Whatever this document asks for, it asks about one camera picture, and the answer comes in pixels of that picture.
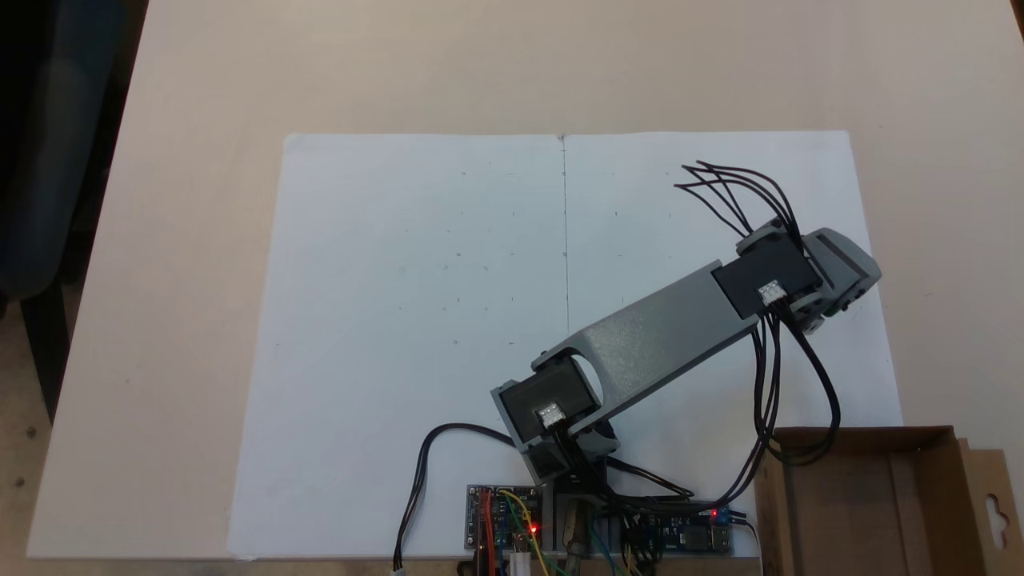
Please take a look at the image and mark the white paper sheet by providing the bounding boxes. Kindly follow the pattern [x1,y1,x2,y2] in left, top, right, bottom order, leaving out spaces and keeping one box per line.
[560,130,905,558]
[226,133,570,561]

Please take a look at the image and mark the brown cardboard box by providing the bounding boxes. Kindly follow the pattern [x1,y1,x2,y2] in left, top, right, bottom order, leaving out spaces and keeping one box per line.
[750,426,1024,576]

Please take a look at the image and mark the dark blue circuit board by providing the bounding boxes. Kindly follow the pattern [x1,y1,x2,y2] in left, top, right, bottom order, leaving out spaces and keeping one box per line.
[638,501,734,557]

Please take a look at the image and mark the dark blue chair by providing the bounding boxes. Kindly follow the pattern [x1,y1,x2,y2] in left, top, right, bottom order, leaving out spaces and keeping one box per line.
[0,0,150,426]

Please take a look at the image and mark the black elbow motor cable loop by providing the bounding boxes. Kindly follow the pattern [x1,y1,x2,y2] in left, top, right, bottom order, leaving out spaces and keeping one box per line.
[688,310,842,513]

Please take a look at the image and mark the black gripper motor cable loop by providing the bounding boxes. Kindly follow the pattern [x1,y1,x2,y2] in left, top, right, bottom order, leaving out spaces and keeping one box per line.
[674,159,806,247]

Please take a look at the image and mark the black base cable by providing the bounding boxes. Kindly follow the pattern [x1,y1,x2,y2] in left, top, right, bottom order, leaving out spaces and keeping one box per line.
[596,454,758,573]

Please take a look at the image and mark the yellow wire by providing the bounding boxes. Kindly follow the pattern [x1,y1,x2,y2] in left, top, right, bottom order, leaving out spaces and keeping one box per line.
[499,489,559,576]

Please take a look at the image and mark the circuit board with coloured wires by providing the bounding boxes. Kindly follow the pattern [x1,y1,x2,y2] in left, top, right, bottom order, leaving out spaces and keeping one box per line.
[466,484,546,554]

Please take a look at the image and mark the orange wire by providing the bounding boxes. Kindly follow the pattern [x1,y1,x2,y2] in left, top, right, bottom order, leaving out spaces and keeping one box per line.
[478,490,498,576]

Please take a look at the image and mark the black cable with white connector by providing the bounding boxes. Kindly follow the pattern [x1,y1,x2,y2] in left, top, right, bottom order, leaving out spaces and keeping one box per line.
[391,423,517,574]

